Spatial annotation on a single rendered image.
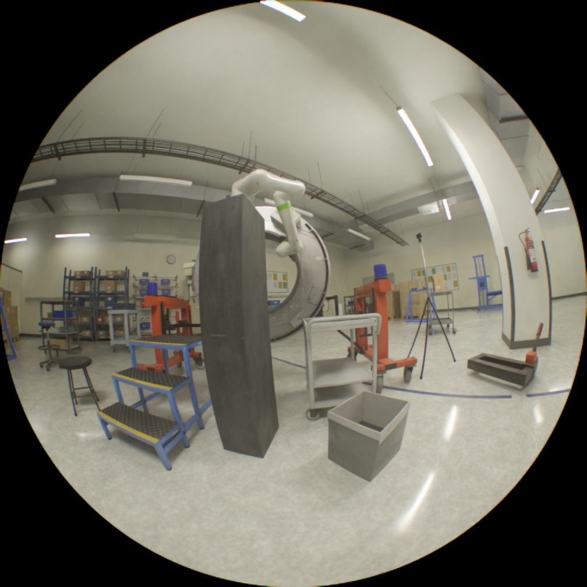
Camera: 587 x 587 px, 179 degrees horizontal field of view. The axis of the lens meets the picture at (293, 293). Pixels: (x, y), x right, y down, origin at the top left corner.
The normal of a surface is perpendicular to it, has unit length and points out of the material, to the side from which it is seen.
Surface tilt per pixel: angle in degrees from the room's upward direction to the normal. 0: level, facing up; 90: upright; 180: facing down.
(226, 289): 90
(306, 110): 180
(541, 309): 90
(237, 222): 90
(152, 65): 180
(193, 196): 90
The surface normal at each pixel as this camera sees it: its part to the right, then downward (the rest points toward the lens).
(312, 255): -0.02, -0.07
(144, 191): 0.62, -0.10
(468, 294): -0.78, 0.00
